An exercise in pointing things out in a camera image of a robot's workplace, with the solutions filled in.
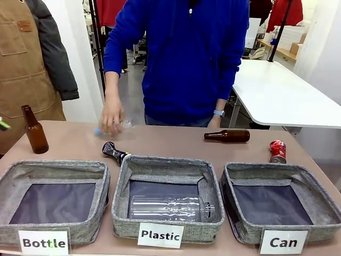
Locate white Bottle label sign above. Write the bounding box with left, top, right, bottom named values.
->
left=18, top=229, right=70, bottom=255

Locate brown cardboard box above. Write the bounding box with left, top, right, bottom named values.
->
left=289, top=34, right=307, bottom=55

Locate white Can label sign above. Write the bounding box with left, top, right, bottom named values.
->
left=259, top=229, right=309, bottom=255

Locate person's left hand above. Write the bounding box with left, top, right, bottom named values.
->
left=207, top=115, right=222, bottom=128

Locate white box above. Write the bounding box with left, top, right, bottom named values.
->
left=244, top=17, right=262, bottom=49

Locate brown glass beer bottle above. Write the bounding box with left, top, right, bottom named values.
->
left=21, top=105, right=50, bottom=155
left=204, top=129, right=251, bottom=143

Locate black tripod pole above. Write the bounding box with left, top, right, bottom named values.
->
left=89, top=0, right=107, bottom=94

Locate crushed clear bottle blue cap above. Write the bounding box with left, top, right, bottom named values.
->
left=93, top=119, right=134, bottom=137

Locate stack of white boxes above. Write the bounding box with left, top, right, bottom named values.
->
left=277, top=25, right=307, bottom=46

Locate crushed dark Pepsi can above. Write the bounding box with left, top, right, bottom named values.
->
left=102, top=141, right=132, bottom=167

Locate white Plastic label sign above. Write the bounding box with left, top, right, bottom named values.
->
left=137, top=222, right=185, bottom=249

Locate large clear plastic bottle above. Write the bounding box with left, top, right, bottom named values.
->
left=127, top=195, right=215, bottom=223

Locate black slanted stand pole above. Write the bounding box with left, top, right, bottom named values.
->
left=268, top=0, right=294, bottom=63

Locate grey fabric basket labelled Plastic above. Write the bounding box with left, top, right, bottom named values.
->
left=111, top=155, right=226, bottom=242

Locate white background table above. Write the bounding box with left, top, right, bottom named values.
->
left=229, top=59, right=341, bottom=130

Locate dark green padded jacket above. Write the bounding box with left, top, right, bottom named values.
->
left=25, top=0, right=80, bottom=101

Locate crushed red soda can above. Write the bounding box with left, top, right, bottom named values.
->
left=269, top=140, right=288, bottom=164

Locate person's right forearm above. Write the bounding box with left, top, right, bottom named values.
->
left=104, top=70, right=126, bottom=110

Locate person's right hand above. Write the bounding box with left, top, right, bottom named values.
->
left=100, top=105, right=126, bottom=135

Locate grey fabric basket labelled Bottle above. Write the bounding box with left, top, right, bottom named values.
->
left=0, top=159, right=111, bottom=246

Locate grey fabric basket labelled Can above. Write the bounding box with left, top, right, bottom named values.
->
left=220, top=162, right=341, bottom=245

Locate person in blue hoodie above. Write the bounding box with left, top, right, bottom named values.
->
left=103, top=0, right=250, bottom=127

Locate person in brown apron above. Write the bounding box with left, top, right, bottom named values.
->
left=0, top=0, right=67, bottom=155

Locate red jacket in background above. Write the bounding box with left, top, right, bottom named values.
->
left=266, top=0, right=304, bottom=33

